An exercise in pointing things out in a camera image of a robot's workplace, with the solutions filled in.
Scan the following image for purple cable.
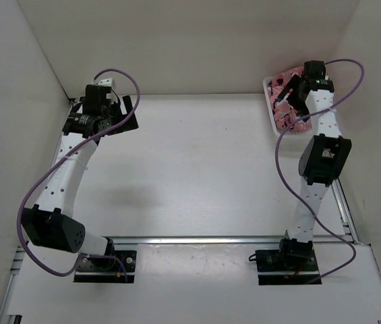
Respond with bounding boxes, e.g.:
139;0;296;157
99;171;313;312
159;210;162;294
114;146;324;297
275;59;366;283
16;68;142;284

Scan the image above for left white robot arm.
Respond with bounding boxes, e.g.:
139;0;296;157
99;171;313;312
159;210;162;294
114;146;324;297
22;78;138;270

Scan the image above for aluminium frame rail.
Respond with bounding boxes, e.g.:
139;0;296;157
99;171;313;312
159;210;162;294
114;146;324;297
112;236;359;246

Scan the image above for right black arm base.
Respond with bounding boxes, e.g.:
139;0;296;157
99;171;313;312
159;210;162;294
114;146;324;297
248;238;322;286

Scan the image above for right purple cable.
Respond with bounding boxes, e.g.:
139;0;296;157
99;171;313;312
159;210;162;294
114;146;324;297
275;59;366;283

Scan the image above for pink shark print shorts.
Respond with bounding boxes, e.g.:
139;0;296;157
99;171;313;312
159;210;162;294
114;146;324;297
267;66;303;132

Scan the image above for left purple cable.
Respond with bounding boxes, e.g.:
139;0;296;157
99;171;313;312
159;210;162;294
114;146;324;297
16;68;142;284

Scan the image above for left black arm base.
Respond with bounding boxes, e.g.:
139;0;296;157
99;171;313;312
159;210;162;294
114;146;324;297
74;238;137;284

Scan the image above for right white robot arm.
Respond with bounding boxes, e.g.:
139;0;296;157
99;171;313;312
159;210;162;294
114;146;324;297
277;61;351;270

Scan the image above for white perforated plastic basket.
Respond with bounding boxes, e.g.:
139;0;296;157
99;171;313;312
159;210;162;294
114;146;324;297
262;74;312;138

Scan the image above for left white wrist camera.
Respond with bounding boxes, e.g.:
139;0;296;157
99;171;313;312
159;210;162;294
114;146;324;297
92;78;115;89

